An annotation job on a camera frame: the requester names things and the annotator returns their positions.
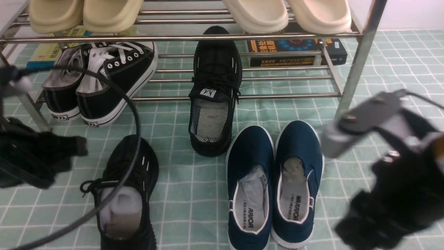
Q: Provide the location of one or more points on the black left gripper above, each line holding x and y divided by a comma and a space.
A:
35, 158

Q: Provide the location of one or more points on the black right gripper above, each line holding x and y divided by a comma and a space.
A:
407, 196

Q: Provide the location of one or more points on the navy slip-on shoe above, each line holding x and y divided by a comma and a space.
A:
296, 178
249, 161

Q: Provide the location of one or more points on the black knit sneaker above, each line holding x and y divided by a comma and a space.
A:
124, 223
217, 69

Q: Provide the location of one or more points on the silver metal shoe rack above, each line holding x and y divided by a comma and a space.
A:
364, 38

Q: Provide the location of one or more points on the black canvas sneaker left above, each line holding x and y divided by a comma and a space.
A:
59, 90

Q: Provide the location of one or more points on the black canvas sneaker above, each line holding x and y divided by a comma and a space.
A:
120, 70
59, 90

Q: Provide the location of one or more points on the yellow and blue book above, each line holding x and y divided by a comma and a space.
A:
46, 55

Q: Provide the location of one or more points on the black canvas sneaker right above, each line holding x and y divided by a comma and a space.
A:
120, 70

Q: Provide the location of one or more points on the yellow foam slipper far left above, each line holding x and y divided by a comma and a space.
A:
53, 16

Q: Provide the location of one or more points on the yellow foam slipper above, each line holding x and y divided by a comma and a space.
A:
110, 16
53, 16

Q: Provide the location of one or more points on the black book with orange text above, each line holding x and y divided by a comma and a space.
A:
296, 52

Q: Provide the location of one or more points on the green checkered floor cloth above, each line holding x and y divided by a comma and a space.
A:
189, 205

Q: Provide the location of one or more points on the cream foam slipper far right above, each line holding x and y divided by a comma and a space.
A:
322, 16

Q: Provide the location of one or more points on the cream foam slipper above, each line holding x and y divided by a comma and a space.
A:
258, 16
322, 16

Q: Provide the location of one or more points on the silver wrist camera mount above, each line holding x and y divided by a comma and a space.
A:
383, 111

